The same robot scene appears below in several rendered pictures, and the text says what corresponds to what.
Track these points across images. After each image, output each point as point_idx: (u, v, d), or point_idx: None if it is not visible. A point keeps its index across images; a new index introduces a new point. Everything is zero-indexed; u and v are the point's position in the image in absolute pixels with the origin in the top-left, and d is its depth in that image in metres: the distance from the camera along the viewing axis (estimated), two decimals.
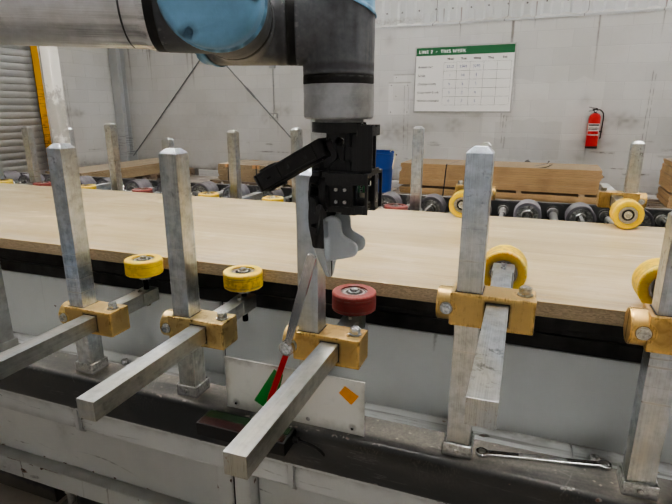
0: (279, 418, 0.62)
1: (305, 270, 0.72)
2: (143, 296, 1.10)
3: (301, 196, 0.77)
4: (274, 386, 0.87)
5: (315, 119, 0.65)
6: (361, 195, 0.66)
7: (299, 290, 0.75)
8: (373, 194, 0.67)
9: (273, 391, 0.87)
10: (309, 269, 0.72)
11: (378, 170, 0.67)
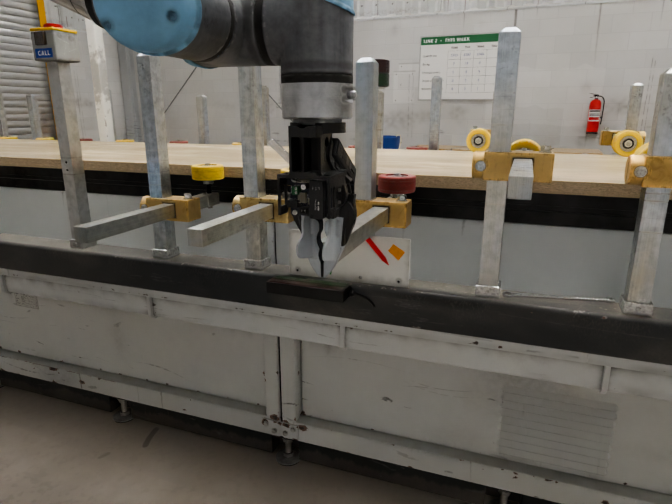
0: (354, 232, 0.78)
1: (279, 152, 0.96)
2: (208, 197, 1.27)
3: (360, 80, 0.94)
4: (373, 246, 1.00)
5: None
6: (298, 197, 0.64)
7: None
8: (309, 200, 0.63)
9: (377, 250, 1.00)
10: (279, 148, 0.96)
11: (314, 176, 0.61)
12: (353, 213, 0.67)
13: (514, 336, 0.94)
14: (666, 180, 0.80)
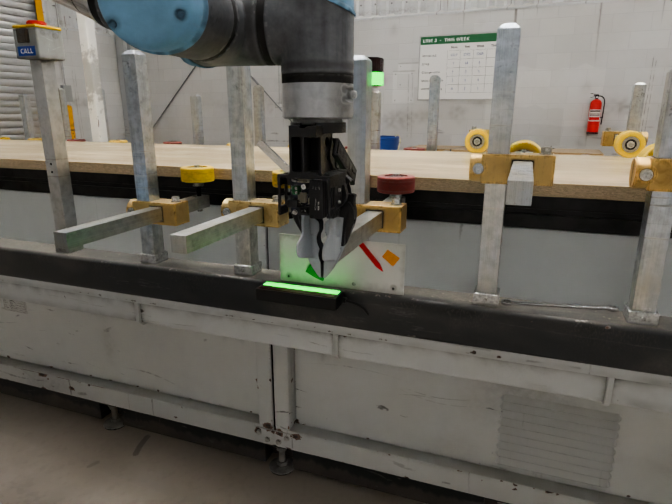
0: (353, 233, 0.78)
1: (268, 154, 0.92)
2: (197, 200, 1.23)
3: (353, 79, 0.90)
4: (367, 252, 0.96)
5: None
6: (299, 197, 0.64)
7: (284, 170, 0.93)
8: (309, 200, 0.63)
9: (371, 256, 0.96)
10: (268, 150, 0.92)
11: (314, 176, 0.61)
12: (353, 213, 0.67)
13: (513, 346, 0.90)
14: None
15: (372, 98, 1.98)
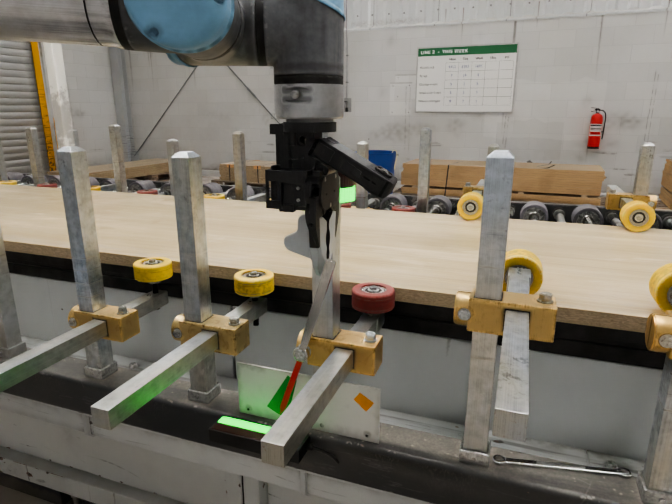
0: (311, 410, 0.64)
1: (323, 275, 0.71)
2: (152, 300, 1.09)
3: None
4: (288, 392, 0.86)
5: (332, 119, 0.68)
6: None
7: (316, 296, 0.74)
8: (277, 190, 0.70)
9: (286, 398, 0.86)
10: (328, 275, 0.71)
11: (271, 168, 0.69)
12: (305, 215, 0.66)
13: None
14: None
15: (359, 150, 1.84)
